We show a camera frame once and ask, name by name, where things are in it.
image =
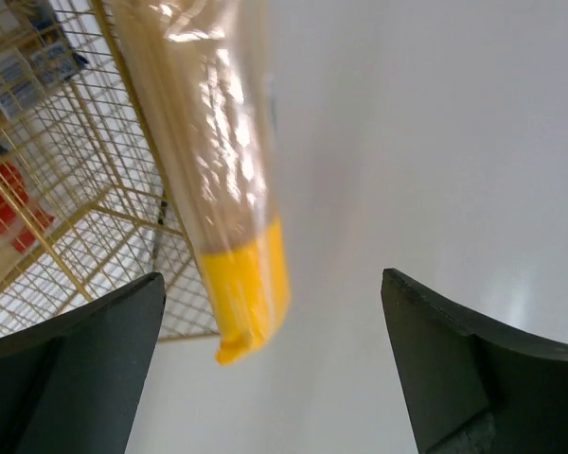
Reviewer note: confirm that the dark blue pasta box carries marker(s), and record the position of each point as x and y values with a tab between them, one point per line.
36	57

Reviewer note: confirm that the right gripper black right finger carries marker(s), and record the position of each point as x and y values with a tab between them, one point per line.
472	384

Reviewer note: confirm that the gold wire shelf rack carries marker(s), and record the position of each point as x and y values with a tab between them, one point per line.
88	159

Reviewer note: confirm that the yellow end spaghetti bag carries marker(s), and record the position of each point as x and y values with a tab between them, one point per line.
201	72

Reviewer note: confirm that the red end spaghetti bag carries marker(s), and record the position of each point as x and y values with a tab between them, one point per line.
15	200

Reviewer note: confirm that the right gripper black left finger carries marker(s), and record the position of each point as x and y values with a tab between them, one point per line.
72	384

